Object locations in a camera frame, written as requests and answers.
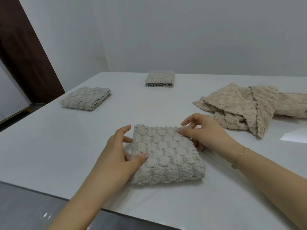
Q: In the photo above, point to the person's right hand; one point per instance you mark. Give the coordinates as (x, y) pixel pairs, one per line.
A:
(213, 136)

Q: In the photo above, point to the person's left hand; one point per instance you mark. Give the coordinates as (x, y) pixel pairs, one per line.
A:
(112, 160)

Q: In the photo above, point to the blue-grey fluffy towel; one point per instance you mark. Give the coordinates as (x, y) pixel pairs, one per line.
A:
(170, 160)

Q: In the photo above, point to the taupe fluffy towel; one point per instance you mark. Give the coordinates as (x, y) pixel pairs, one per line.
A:
(160, 77)
(84, 98)

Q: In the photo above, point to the person's right forearm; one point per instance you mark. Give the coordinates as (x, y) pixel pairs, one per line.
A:
(273, 186)

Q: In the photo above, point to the white glossy table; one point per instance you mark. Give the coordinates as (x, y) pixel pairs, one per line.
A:
(60, 146)

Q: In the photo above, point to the white cabinet with wooden base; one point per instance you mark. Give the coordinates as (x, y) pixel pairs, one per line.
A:
(9, 98)

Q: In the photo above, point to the dark brown wooden door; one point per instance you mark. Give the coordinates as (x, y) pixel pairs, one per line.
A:
(26, 50)

